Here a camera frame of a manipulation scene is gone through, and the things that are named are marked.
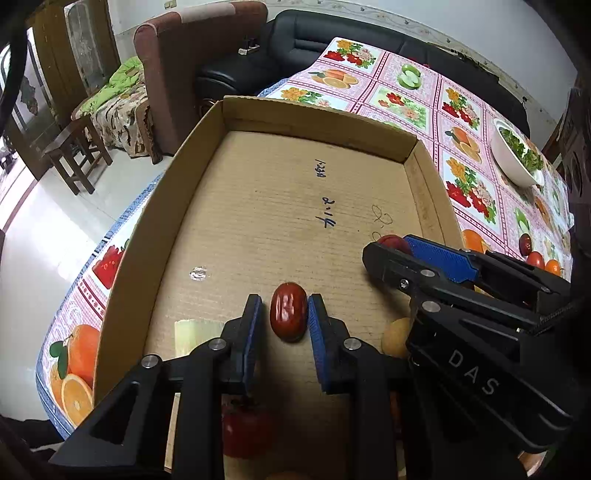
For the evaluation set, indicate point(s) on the white bowl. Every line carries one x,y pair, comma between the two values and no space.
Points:
508,159

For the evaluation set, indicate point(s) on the patterned blanket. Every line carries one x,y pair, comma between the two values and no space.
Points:
120,122

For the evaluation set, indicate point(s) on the round sugarcane piece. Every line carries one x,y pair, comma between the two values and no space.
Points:
198,334

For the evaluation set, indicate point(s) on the floral printed tablecloth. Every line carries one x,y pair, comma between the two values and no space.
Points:
415,115

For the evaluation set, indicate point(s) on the red jujube date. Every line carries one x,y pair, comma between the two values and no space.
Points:
288,318

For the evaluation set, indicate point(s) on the wooden glazed door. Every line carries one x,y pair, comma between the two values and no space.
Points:
46,46

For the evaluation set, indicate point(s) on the wooden stool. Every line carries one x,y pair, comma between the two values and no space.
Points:
69,138

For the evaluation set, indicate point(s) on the brown armchair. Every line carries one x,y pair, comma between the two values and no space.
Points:
184,69

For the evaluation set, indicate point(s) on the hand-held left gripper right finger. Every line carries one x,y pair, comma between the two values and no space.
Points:
318,341

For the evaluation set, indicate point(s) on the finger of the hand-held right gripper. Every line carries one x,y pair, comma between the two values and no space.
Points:
438,258
392,270

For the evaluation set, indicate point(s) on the green leafy vegetables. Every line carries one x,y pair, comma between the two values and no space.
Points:
521,147

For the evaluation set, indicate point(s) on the green blanket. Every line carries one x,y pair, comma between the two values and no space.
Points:
115,83

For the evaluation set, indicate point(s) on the large red tomato with stem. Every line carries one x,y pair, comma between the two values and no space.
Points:
247,429

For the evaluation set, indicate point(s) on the brown cardboard tray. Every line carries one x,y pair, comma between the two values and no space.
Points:
258,207

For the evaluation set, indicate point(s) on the brown fleece garment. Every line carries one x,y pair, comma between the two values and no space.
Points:
23,447

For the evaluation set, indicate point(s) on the black leather sofa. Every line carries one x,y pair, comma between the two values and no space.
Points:
295,41

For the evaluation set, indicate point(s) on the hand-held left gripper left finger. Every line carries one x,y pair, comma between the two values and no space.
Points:
251,341

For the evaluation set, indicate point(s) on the dark red plum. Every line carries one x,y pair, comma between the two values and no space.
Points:
392,241
525,244

